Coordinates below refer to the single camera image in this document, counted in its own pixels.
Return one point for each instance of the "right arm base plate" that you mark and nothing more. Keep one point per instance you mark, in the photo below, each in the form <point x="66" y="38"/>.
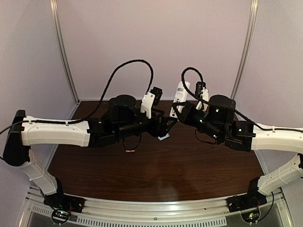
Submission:
<point x="245" y="201"/>

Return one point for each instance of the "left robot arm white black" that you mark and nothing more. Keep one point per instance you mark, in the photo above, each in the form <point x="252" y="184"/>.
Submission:
<point x="122" y="119"/>

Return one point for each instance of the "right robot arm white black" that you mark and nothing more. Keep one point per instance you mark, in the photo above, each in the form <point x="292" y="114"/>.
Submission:
<point x="246" y="135"/>

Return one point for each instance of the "white battery cover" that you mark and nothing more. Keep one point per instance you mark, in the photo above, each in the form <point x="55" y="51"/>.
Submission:
<point x="163" y="137"/>

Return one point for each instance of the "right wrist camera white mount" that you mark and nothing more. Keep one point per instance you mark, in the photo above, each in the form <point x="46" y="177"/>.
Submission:
<point x="202" y="92"/>

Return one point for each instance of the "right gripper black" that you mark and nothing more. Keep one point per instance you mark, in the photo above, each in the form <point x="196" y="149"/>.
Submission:
<point x="185" y="113"/>

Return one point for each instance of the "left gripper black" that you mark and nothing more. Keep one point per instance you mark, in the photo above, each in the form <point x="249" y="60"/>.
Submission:
<point x="157" y="123"/>

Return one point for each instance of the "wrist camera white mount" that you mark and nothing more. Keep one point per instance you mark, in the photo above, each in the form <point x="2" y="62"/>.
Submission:
<point x="202" y="92"/>
<point x="150" y="99"/>

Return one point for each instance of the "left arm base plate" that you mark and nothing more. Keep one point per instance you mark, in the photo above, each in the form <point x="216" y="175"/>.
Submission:
<point x="65" y="202"/>

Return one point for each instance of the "curved aluminium front rail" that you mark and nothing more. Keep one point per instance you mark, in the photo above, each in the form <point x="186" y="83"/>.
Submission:
<point x="199" y="213"/>

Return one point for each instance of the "left aluminium frame post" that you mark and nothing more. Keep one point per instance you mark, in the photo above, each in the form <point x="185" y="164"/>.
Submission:
<point x="62" y="51"/>

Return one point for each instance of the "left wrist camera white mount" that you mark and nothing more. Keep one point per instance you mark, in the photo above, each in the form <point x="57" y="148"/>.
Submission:
<point x="150" y="99"/>

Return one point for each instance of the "aluminium frame post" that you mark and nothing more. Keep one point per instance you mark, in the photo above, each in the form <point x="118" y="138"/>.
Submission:
<point x="253" y="13"/>
<point x="62" y="51"/>

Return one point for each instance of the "right aluminium frame post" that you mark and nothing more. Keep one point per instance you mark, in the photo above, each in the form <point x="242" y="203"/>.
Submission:
<point x="253" y="13"/>

